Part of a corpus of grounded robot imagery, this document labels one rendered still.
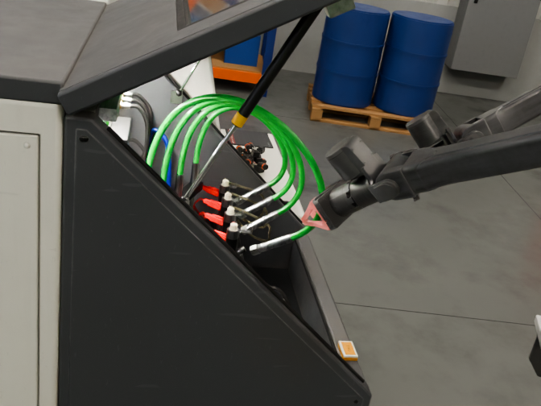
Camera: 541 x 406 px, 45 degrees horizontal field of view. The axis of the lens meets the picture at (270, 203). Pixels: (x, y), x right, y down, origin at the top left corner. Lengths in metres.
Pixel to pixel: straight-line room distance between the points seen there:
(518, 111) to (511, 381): 1.94
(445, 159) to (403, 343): 2.20
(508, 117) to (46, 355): 1.01
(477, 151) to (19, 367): 0.83
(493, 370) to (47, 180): 2.55
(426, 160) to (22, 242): 0.65
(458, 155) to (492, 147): 0.06
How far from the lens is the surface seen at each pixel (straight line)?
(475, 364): 3.24
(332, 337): 1.44
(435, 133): 1.42
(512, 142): 1.01
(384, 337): 3.20
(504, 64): 8.14
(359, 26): 6.06
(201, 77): 1.69
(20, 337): 1.18
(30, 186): 1.04
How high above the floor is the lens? 1.77
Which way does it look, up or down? 24 degrees down
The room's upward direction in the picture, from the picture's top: 9 degrees clockwise
